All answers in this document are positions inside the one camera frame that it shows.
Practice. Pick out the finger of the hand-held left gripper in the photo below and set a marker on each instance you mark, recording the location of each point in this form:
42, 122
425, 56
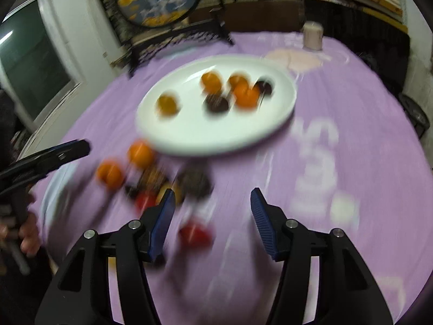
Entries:
64, 151

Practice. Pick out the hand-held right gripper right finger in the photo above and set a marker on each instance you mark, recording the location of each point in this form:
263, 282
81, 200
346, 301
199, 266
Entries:
263, 221

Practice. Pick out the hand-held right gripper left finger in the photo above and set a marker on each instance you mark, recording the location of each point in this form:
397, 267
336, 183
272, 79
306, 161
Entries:
163, 221

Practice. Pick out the red fruit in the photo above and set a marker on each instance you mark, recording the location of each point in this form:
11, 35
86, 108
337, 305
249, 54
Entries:
196, 234
146, 200

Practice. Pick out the dark purple fruit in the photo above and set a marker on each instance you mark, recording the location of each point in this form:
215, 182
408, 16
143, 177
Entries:
196, 182
152, 177
264, 87

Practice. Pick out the orange tangerine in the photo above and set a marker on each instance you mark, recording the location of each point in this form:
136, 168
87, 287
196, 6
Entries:
110, 175
140, 154
247, 96
211, 82
167, 104
236, 79

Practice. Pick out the white oval plate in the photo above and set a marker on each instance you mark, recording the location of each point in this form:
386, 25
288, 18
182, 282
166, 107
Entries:
216, 128

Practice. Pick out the person's left hand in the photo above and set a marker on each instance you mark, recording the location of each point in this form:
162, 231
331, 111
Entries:
29, 233

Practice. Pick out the pale blue plate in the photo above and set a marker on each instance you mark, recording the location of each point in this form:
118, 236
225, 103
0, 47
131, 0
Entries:
59, 203

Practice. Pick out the white framed window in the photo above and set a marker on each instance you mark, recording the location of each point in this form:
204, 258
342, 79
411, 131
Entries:
32, 71

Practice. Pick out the purple printed tablecloth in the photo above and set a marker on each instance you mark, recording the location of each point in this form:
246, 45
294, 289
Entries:
338, 176

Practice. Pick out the dark chocolate piece on plate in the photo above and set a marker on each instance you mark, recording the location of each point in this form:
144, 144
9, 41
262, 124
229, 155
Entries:
217, 104

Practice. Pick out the black carved wooden stand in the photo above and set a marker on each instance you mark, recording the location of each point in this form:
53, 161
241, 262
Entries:
176, 37

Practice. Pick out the black round object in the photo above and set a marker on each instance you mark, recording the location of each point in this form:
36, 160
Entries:
415, 113

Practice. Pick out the pale pink cup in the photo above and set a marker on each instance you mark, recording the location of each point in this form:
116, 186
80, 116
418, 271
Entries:
313, 35

